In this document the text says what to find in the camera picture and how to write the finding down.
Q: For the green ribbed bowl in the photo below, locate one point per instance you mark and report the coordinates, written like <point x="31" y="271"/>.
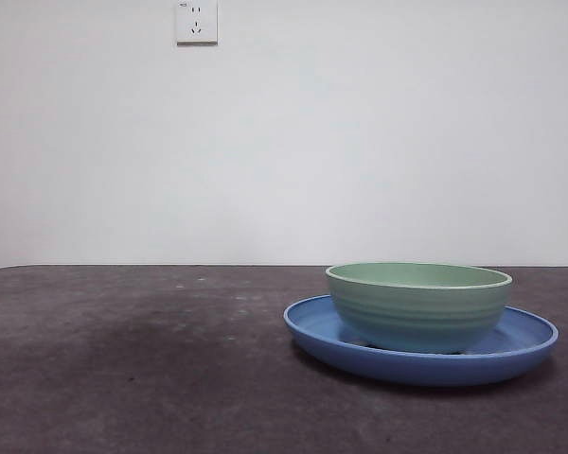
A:
<point x="416" y="312"/>

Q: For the blue round plate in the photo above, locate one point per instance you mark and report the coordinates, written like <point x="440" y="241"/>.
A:
<point x="407" y="371"/>

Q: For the white wall power socket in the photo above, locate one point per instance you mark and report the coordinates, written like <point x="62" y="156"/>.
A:
<point x="197" y="23"/>

